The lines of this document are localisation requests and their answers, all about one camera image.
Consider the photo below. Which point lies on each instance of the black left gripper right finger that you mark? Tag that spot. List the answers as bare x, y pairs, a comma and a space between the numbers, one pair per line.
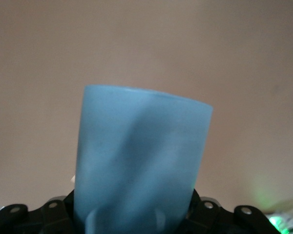
222, 219

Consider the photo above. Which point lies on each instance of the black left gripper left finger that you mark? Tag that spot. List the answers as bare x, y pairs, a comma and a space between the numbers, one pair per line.
39, 219

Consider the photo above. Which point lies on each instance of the blue plastic cup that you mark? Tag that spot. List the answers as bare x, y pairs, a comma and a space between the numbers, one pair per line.
141, 158

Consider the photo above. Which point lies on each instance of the brown table cloth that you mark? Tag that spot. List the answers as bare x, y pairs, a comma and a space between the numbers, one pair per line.
146, 36

